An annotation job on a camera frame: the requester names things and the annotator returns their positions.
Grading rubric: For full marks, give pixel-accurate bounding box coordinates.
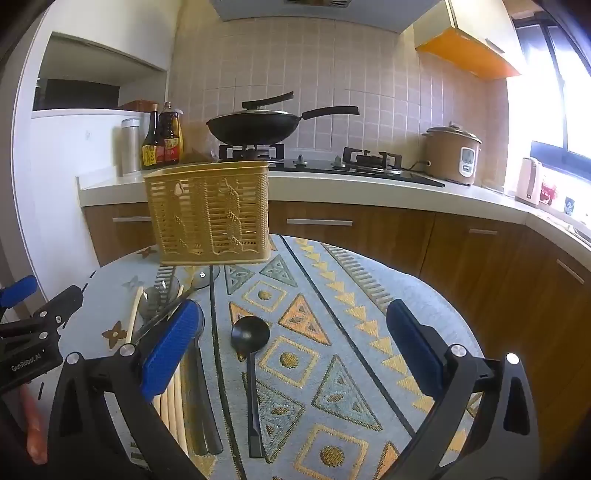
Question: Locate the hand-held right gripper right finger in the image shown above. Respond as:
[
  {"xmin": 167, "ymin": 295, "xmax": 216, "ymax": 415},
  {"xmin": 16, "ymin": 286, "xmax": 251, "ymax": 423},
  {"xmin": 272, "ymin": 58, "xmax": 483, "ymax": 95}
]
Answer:
[{"xmin": 376, "ymin": 299, "xmax": 539, "ymax": 480}]

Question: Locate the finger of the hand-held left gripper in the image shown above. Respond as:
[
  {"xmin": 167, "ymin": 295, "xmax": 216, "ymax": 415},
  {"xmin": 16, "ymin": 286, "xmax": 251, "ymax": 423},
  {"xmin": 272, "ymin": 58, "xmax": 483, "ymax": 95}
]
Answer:
[
  {"xmin": 0, "ymin": 275, "xmax": 38, "ymax": 309},
  {"xmin": 0, "ymin": 285, "xmax": 84, "ymax": 344}
]

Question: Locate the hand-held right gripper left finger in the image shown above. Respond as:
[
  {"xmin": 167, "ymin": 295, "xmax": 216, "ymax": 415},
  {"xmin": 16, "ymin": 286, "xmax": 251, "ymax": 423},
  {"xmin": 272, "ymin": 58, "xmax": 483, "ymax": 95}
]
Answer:
[{"xmin": 47, "ymin": 299, "xmax": 206, "ymax": 480}]

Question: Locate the metal spoon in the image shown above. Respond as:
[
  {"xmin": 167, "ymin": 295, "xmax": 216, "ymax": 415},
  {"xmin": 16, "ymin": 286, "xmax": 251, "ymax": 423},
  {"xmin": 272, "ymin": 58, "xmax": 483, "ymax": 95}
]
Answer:
[
  {"xmin": 156, "ymin": 276, "xmax": 182, "ymax": 309},
  {"xmin": 139, "ymin": 286, "xmax": 163, "ymax": 326}
]

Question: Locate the wooden chopstick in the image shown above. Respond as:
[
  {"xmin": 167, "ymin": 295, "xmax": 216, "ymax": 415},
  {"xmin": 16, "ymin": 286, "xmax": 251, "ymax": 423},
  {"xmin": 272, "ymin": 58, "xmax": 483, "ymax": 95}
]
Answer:
[
  {"xmin": 173, "ymin": 369, "xmax": 190, "ymax": 457},
  {"xmin": 165, "ymin": 385, "xmax": 184, "ymax": 455},
  {"xmin": 158, "ymin": 396, "xmax": 178, "ymax": 450},
  {"xmin": 126, "ymin": 286, "xmax": 145, "ymax": 346}
]

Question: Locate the yellow plastic utensil basket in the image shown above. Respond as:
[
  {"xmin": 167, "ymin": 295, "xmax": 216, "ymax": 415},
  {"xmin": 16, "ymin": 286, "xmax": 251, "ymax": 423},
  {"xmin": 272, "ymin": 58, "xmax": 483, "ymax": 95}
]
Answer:
[{"xmin": 144, "ymin": 161, "xmax": 271, "ymax": 265}]

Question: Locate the person's left hand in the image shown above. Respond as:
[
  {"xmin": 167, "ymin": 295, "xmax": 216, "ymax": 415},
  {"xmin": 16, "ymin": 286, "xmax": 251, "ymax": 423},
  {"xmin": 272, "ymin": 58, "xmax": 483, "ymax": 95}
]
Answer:
[{"xmin": 21, "ymin": 385, "xmax": 48, "ymax": 464}]

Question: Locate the black ladle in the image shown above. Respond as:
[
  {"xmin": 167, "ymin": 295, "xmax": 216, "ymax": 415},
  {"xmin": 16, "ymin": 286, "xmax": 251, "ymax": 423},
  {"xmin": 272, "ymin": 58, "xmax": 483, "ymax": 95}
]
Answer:
[{"xmin": 231, "ymin": 316, "xmax": 271, "ymax": 459}]

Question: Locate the white refrigerator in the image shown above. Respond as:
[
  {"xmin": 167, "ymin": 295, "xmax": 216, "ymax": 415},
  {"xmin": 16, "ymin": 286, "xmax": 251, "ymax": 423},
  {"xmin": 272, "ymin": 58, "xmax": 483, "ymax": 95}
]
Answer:
[{"xmin": 14, "ymin": 108, "xmax": 148, "ymax": 296}]

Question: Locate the patterned blue tablecloth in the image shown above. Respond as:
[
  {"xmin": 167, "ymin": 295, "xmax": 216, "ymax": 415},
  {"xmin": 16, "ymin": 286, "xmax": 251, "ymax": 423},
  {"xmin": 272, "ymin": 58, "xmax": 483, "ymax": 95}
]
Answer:
[{"xmin": 60, "ymin": 234, "xmax": 485, "ymax": 480}]

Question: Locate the white kitchen countertop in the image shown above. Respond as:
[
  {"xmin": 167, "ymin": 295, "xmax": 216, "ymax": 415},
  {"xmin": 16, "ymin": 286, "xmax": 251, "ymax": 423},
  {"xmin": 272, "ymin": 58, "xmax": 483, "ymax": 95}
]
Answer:
[{"xmin": 76, "ymin": 159, "xmax": 591, "ymax": 250}]

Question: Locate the slim dark sauce bottle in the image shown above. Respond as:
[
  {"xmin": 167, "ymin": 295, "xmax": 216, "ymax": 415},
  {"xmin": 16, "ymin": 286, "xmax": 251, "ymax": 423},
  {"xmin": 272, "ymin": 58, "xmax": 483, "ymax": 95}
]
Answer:
[{"xmin": 141, "ymin": 104, "xmax": 160, "ymax": 171}]

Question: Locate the beige rice cooker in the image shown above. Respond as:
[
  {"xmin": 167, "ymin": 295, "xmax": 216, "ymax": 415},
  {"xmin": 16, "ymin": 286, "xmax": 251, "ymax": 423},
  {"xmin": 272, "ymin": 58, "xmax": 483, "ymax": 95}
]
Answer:
[{"xmin": 422, "ymin": 122, "xmax": 483, "ymax": 186}]

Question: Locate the black burner grate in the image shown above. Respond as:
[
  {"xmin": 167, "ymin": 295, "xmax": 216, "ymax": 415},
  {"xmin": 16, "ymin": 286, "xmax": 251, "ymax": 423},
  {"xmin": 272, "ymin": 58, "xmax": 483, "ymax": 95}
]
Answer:
[
  {"xmin": 342, "ymin": 147, "xmax": 402, "ymax": 169},
  {"xmin": 218, "ymin": 143, "xmax": 286, "ymax": 162}
]

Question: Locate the dark appliance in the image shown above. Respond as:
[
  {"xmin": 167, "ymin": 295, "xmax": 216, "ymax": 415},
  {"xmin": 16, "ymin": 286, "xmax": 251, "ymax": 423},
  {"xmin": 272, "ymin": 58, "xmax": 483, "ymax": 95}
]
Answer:
[{"xmin": 34, "ymin": 78, "xmax": 122, "ymax": 112}]

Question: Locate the white electric kettle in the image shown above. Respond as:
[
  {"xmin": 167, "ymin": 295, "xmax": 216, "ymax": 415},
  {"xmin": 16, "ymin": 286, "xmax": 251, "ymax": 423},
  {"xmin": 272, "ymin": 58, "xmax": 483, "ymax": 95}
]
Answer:
[{"xmin": 515, "ymin": 157, "xmax": 544, "ymax": 207}]

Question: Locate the black gas stove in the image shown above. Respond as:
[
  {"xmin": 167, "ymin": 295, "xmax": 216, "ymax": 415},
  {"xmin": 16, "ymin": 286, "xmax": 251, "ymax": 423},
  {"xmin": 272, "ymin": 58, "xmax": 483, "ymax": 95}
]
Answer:
[{"xmin": 217, "ymin": 143, "xmax": 446, "ymax": 188}]

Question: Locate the black wok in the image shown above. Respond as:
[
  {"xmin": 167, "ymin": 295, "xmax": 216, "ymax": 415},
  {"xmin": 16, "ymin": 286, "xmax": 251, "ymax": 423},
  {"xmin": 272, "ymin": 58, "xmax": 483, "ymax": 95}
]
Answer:
[{"xmin": 206, "ymin": 106, "xmax": 360, "ymax": 146}]

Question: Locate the black pan lid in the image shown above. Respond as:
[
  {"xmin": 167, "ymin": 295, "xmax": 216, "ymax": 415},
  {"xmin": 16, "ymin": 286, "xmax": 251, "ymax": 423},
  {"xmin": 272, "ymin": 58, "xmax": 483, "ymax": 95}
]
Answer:
[{"xmin": 231, "ymin": 91, "xmax": 296, "ymax": 116}]

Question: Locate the window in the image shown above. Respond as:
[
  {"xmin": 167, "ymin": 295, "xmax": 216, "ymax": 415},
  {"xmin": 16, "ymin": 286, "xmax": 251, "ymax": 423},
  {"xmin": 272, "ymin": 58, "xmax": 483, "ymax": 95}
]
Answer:
[{"xmin": 512, "ymin": 18, "xmax": 591, "ymax": 171}]

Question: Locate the range hood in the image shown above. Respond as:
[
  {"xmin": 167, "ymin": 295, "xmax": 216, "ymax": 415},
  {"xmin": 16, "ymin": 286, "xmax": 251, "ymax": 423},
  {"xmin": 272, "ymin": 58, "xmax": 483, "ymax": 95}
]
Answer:
[{"xmin": 208, "ymin": 0, "xmax": 446, "ymax": 34}]

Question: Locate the orange wall cabinet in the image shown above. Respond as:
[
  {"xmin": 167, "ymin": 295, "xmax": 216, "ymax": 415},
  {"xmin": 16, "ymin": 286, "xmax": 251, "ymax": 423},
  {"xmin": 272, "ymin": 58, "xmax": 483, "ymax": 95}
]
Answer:
[{"xmin": 413, "ymin": 0, "xmax": 525, "ymax": 80}]

